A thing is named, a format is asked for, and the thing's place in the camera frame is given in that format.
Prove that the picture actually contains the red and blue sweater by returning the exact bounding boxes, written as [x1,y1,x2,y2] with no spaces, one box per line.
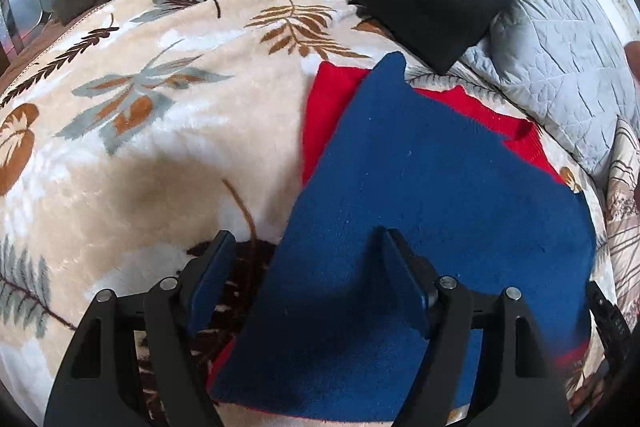
[212,52,597,421]

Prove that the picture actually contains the striped floral pillow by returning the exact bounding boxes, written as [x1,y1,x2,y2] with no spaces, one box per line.
[605,117,640,331]

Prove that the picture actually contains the leaf pattern plush blanket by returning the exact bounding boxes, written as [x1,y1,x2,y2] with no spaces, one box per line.
[0,0,618,427]

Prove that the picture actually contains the grey quilted pillow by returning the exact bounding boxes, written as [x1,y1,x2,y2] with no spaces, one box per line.
[462,0,639,187]

